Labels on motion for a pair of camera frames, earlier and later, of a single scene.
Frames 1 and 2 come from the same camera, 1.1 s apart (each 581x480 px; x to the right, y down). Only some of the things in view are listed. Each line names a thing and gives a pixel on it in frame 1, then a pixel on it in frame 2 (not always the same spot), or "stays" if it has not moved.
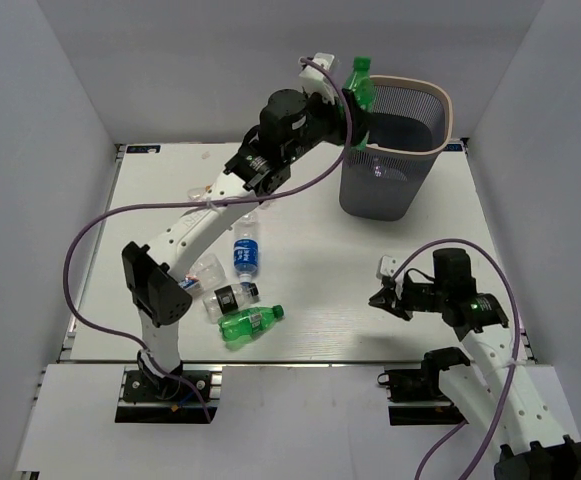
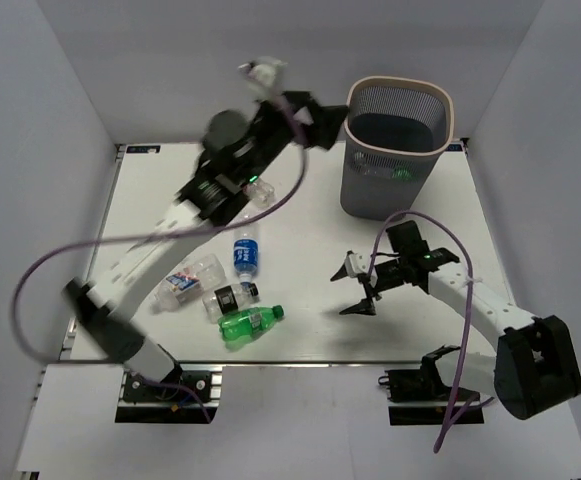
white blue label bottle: [208, 273] stays
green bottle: [361, 84] -> [406, 174]
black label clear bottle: [228, 298] stays
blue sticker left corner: [153, 149] stays
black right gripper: [384, 299] -> [366, 306]
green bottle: [247, 323] stays
